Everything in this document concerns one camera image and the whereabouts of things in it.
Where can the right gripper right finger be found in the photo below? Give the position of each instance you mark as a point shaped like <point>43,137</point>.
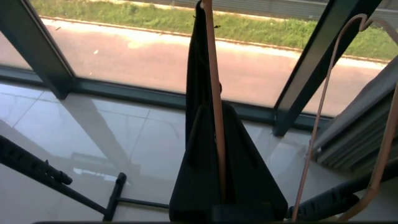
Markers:
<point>248,186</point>

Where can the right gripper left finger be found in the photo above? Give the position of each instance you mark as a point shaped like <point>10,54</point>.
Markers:
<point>196,186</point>

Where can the pink clothes hanger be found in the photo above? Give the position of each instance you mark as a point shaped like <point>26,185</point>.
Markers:
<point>214,62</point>
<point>375,183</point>

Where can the black clothes rack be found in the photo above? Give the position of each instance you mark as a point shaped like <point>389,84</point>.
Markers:
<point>31,166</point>

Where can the beige curtain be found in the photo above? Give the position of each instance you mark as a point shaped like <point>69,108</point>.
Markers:
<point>357,130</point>

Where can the window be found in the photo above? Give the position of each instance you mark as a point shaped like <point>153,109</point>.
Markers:
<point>311,62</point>

